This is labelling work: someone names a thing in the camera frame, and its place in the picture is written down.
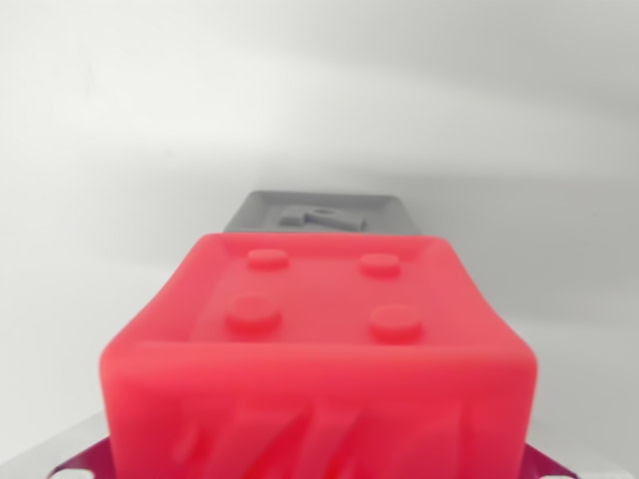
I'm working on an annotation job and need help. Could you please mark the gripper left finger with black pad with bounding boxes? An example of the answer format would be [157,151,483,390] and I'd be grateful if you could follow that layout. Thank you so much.
[0,410,120,479]

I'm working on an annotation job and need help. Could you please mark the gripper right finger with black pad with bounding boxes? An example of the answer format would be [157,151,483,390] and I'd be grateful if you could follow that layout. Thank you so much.
[520,439,639,479]

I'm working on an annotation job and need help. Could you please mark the grey embossed cube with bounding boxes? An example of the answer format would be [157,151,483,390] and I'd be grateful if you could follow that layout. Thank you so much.
[222,189,425,237]

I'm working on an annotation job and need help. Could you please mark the red embossed cube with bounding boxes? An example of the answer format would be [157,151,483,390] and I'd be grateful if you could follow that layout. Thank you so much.
[98,232,541,479]

